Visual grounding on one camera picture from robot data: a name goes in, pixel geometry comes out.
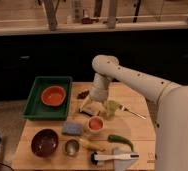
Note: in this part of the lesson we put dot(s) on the green plastic tray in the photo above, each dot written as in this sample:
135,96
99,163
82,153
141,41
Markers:
35,109

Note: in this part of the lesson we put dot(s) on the dark red bowl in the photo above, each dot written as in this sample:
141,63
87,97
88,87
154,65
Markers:
44,143

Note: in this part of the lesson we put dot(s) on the grey cloth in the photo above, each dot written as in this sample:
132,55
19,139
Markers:
120,165

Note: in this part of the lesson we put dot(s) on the green lettuce leaf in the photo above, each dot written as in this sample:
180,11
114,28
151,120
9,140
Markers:
111,107

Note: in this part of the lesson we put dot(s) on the wooden board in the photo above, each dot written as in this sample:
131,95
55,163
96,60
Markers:
141,132

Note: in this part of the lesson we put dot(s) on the white black dish brush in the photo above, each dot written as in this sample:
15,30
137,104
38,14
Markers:
95,157

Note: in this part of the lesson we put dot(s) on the blue sponge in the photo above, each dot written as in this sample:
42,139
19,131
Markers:
74,129

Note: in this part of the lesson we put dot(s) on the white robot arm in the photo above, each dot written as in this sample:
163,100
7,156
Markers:
171,145

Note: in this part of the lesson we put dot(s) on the small metal cup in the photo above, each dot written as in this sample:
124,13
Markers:
72,147

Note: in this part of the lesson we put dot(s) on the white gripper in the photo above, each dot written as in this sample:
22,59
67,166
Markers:
99,95

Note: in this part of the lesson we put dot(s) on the silver fork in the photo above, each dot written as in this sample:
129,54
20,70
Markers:
123,108

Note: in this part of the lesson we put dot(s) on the red apple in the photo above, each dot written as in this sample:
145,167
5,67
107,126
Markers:
95,124

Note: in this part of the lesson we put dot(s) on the orange bowl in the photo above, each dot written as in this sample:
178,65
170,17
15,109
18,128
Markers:
53,96

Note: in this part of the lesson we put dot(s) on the green chili pepper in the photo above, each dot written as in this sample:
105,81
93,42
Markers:
119,139

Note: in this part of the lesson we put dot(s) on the dark red grapes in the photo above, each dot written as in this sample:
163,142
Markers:
83,95

